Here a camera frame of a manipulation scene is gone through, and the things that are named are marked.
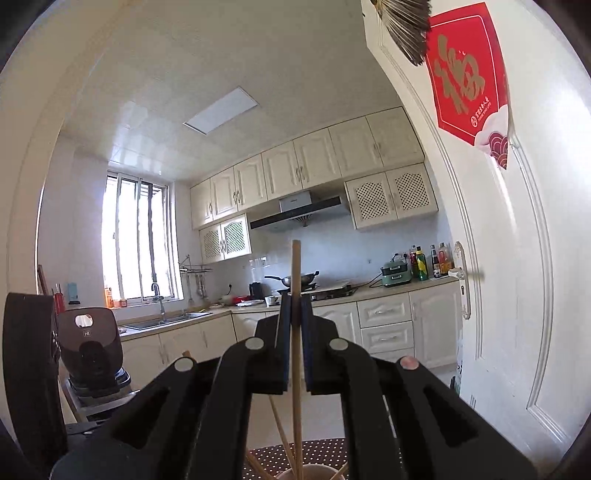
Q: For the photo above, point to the cream drawer stack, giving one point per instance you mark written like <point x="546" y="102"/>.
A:
<point x="385" y="337"/>

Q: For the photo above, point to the black countertop appliance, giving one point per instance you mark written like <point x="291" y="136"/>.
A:
<point x="92" y="350"/>

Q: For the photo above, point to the kitchen window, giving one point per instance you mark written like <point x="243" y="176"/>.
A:
<point x="129" y="240"/>

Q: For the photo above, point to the black kettle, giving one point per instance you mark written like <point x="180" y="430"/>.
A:
<point x="256" y="291"/>

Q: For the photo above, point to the red dish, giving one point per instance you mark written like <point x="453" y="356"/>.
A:
<point x="244" y="300"/>

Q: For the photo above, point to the ceiling light panel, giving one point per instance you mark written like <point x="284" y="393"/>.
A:
<point x="221" y="110"/>

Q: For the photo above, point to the single wooden chopstick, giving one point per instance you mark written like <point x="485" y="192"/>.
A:
<point x="297" y="267"/>

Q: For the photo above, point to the orange bottle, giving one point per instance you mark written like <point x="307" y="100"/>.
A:
<point x="109" y="297"/>

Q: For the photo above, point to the cream base cabinets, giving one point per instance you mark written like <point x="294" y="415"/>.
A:
<point x="434" y="323"/>

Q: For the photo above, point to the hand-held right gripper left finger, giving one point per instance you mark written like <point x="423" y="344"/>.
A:
<point x="286" y="332"/>

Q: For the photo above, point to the green electric cooker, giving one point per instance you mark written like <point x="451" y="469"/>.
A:
<point x="396" y="274"/>

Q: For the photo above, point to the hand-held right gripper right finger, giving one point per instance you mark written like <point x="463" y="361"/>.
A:
<point x="307" y="332"/>

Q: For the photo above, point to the gas stove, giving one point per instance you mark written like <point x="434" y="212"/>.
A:
<point x="332" y="291"/>

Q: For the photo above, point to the cream wall cabinets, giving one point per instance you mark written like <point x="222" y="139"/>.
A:
<point x="300" y="161"/>

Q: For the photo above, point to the black flat panel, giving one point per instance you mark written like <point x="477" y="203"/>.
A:
<point x="27" y="369"/>

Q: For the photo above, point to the red door poster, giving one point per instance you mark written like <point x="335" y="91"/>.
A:
<point x="466" y="92"/>

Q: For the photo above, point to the steel sink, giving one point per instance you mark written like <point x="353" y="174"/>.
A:
<point x="152" y="323"/>

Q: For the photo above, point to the pink cylindrical cup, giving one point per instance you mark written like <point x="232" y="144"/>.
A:
<point x="318" y="473"/>

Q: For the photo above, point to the blue box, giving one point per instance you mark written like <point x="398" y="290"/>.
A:
<point x="73" y="293"/>

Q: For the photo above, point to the brown polka dot tablecloth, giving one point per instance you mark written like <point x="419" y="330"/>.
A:
<point x="323" y="450"/>

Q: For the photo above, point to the chrome sink faucet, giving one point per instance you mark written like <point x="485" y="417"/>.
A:
<point x="161" y="307"/>

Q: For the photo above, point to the range hood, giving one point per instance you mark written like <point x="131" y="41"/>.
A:
<point x="295" y="214"/>

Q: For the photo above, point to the feather fan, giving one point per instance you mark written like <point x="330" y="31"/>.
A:
<point x="406" y="27"/>

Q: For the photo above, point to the white door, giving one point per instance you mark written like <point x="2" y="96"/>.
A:
<point x="531" y="277"/>

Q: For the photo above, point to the cluster of condiment bottles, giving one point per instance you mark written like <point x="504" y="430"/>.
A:
<point x="421" y="267"/>

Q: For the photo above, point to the black wok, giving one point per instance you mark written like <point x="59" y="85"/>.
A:
<point x="310" y="278"/>

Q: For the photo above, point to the kitchen countertop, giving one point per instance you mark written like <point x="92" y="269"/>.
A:
<point x="425" y="286"/>

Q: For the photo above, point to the cream lattice door cabinet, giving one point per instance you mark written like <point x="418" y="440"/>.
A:
<point x="224" y="240"/>
<point x="392" y="194"/>

